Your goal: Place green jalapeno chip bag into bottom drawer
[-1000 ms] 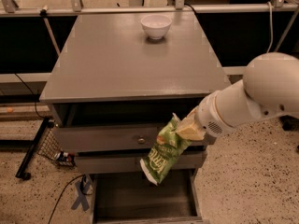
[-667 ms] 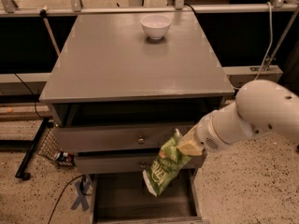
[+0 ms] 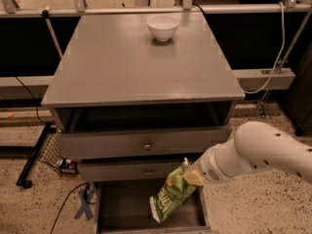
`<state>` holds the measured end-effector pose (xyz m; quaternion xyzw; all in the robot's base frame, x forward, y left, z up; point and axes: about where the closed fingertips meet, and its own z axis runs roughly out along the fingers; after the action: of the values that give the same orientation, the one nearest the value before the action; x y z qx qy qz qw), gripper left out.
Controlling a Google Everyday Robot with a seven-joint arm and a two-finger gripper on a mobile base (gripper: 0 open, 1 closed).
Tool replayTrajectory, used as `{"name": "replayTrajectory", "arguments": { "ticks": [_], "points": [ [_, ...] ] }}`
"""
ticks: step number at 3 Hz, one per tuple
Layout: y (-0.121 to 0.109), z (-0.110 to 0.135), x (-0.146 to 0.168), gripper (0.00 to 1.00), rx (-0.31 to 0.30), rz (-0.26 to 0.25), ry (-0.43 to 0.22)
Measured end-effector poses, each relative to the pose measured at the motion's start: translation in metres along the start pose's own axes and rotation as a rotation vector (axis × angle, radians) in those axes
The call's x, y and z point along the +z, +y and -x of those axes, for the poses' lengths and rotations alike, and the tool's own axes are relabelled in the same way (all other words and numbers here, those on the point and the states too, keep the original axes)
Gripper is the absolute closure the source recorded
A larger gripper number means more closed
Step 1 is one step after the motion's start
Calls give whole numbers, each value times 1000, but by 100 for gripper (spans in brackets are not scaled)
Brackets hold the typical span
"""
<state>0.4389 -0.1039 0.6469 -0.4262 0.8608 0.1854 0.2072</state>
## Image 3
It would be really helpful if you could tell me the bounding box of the white hanging cable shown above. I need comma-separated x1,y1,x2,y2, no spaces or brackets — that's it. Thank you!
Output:
241,1,288,96

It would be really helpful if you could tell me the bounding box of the metal frame rail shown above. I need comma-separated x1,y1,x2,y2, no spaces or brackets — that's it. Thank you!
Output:
0,0,312,18

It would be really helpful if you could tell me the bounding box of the small can in basket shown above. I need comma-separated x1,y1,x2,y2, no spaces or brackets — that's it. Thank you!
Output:
57,158,77,173

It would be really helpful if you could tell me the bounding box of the green jalapeno chip bag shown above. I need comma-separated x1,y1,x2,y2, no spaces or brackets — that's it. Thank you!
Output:
149,159,197,223

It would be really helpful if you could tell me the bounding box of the grey drawer cabinet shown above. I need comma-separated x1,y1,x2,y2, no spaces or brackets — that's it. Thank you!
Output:
40,12,246,234

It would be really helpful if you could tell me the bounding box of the bottom grey open drawer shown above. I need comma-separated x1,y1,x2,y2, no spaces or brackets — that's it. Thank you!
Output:
96,178,219,234

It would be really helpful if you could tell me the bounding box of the black wire mesh basket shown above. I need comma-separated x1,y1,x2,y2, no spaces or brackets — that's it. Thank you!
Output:
16,123,78,188

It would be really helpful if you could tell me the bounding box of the black cable on left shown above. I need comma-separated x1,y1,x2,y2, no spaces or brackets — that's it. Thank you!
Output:
13,75,50,125

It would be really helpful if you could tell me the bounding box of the white ceramic bowl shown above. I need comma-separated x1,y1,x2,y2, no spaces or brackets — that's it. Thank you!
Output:
147,15,179,42

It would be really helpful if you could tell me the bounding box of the top grey drawer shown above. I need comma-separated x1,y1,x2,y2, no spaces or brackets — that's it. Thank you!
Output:
57,126,232,160

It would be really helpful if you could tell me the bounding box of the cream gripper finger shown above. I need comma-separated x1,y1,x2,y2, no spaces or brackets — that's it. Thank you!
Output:
182,171,205,186

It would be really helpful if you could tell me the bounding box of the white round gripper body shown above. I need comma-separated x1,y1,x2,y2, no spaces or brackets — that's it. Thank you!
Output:
198,146,230,184

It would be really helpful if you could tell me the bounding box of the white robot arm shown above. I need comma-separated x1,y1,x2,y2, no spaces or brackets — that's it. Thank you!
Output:
182,122,312,186

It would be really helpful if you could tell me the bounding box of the middle grey drawer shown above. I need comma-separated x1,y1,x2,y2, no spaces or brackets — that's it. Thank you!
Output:
78,157,184,181

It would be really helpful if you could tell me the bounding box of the black floor cable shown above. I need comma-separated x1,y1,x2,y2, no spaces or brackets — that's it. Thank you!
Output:
48,180,98,234

